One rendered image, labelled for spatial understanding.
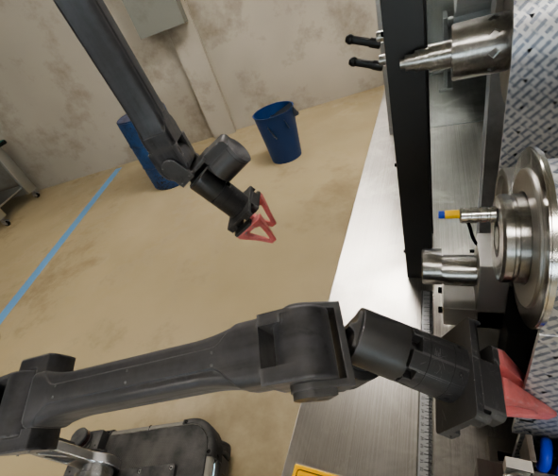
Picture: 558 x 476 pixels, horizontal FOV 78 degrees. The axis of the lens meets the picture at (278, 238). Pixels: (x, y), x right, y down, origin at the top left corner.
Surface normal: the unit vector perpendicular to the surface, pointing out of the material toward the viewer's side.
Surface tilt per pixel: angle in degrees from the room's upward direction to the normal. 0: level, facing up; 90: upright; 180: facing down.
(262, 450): 0
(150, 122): 81
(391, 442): 0
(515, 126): 92
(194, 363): 21
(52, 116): 90
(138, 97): 90
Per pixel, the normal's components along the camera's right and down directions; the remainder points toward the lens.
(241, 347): -0.40, -0.46
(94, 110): 0.00, 0.62
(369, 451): -0.29, -0.75
